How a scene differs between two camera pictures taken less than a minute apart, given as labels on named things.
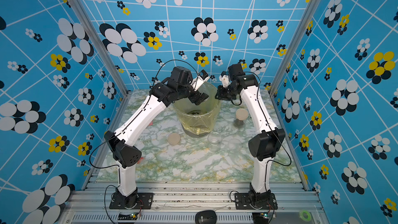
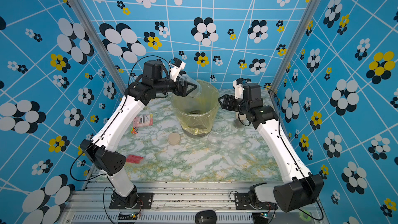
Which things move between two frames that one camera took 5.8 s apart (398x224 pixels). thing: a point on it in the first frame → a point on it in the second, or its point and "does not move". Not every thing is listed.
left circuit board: [127, 216] does not move
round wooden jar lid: [173, 138] does not move
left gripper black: [195, 98] → [179, 91]
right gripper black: [221, 96] → [229, 101]
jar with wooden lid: [241, 115] does not move
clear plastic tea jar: [214, 139] does not move
